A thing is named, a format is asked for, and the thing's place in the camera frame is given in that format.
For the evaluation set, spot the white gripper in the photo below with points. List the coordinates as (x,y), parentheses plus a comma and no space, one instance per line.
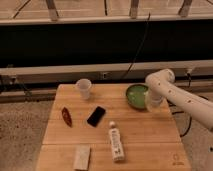
(153,100)

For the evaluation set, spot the green ceramic bowl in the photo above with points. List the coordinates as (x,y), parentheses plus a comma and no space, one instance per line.
(135,95)

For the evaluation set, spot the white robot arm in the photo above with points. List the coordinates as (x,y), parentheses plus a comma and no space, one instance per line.
(161,85)

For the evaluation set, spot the wooden table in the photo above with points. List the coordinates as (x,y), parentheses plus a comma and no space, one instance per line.
(121,138)

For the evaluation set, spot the black smartphone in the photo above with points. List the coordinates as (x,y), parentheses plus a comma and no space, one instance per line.
(96,116)

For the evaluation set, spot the white plastic bottle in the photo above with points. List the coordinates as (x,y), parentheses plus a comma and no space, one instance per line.
(116,144)

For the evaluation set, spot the white plastic cup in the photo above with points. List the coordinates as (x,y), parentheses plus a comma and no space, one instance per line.
(84,86)

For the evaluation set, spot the beige rectangular block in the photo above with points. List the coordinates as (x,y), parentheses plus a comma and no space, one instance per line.
(82,157)

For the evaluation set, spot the red snack packet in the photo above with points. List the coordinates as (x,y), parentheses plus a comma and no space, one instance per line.
(66,116)

